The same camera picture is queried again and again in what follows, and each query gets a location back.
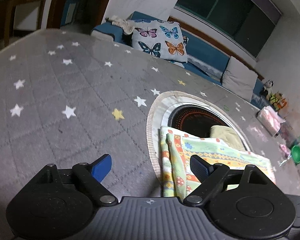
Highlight colourful patterned children's garment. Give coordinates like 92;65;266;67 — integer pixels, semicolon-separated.
159;125;276;198

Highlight butterfly print pillow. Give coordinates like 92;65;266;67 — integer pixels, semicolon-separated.
130;19;187;63

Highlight blue sofa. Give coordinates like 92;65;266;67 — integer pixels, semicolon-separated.
91;11;270;109

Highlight dark window with green frame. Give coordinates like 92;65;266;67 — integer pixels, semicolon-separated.
176;0;281;57

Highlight crumpled cream cloth on sofa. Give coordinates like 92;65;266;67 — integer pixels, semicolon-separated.
106;15;135;35

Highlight dark wooden side table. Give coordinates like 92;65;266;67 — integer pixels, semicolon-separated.
0;0;46;47

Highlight panda plush toy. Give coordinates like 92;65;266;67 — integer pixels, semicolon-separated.
260;80;273;96

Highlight green plastic bowl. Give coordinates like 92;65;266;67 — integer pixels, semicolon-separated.
291;145;300;165

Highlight round heater in table opening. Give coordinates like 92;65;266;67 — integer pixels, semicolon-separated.
167;104;253;151

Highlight plain grey cushion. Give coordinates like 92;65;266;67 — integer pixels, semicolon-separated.
222;56;258;102

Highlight pink hair scrunchie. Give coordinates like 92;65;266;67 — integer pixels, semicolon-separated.
279;144;291;159

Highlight pink tissue box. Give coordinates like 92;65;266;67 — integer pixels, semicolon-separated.
256;106;286;137

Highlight grey star pattern table cover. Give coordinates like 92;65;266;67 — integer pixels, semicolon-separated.
0;29;300;239

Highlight orange and green plush toys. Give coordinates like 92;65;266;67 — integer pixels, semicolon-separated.
269;92;288;112

